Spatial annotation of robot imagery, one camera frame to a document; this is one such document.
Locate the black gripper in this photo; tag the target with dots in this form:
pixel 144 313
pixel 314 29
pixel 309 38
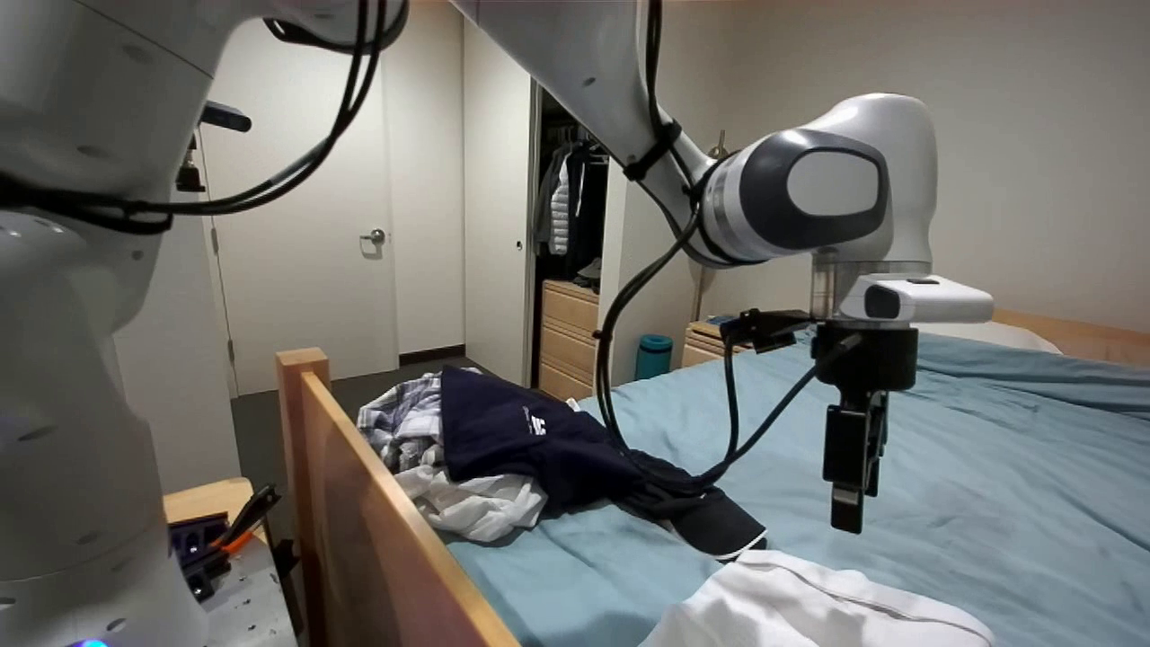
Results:
pixel 865 359

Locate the white clothing piece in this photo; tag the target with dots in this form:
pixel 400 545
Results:
pixel 815 604

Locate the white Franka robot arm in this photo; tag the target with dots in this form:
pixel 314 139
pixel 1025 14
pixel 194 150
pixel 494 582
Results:
pixel 73 359

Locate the light blue bed sheet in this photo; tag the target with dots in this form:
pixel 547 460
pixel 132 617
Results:
pixel 1020 479

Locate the white pillow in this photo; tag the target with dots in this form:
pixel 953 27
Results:
pixel 1008 339

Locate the teal waste bin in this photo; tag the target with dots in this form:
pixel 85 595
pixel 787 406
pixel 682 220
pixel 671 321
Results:
pixel 652 358

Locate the wooden drawer dresser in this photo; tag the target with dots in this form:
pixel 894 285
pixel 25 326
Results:
pixel 571 341

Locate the navy blue garment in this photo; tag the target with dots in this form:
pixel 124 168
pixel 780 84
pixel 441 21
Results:
pixel 517 431

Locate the white t-shirt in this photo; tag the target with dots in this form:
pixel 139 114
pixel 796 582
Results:
pixel 478 504

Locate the hanging grey garment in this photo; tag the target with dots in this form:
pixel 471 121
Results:
pixel 567 197

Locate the white closet door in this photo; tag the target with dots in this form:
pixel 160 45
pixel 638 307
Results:
pixel 494 217

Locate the grey plaid shirt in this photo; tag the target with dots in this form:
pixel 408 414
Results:
pixel 397 418

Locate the white room door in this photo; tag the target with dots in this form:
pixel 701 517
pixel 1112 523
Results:
pixel 301 217

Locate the black orange hand tools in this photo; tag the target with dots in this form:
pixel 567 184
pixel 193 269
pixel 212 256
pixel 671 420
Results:
pixel 222 545

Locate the small wooden stool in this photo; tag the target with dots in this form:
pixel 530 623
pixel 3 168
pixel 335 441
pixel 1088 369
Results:
pixel 203 497

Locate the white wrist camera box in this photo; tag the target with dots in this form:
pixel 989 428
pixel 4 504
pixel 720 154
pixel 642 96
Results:
pixel 923 299

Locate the wooden bed frame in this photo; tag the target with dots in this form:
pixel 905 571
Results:
pixel 362 525

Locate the black mounting bracket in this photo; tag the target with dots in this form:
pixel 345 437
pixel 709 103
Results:
pixel 227 117

